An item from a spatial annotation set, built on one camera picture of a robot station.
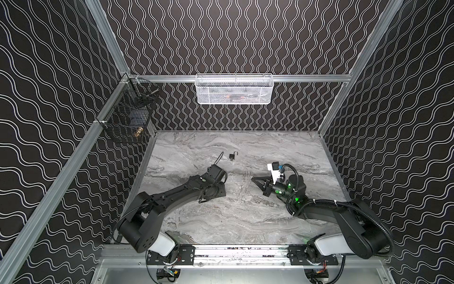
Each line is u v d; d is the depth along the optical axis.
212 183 0.69
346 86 0.95
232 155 1.09
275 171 0.75
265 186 0.76
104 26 0.74
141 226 0.43
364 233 0.44
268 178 0.75
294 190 0.66
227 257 0.76
